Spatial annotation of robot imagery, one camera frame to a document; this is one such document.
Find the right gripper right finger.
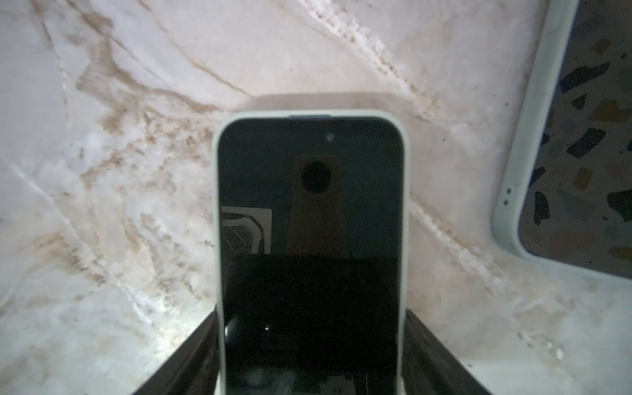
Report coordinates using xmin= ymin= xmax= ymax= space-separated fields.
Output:
xmin=402 ymin=310 xmax=490 ymax=395

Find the black phone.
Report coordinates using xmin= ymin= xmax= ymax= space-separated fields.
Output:
xmin=492 ymin=1 xmax=631 ymax=279
xmin=212 ymin=110 xmax=410 ymax=394

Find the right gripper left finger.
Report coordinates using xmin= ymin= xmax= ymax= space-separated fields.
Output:
xmin=133 ymin=310 xmax=220 ymax=395

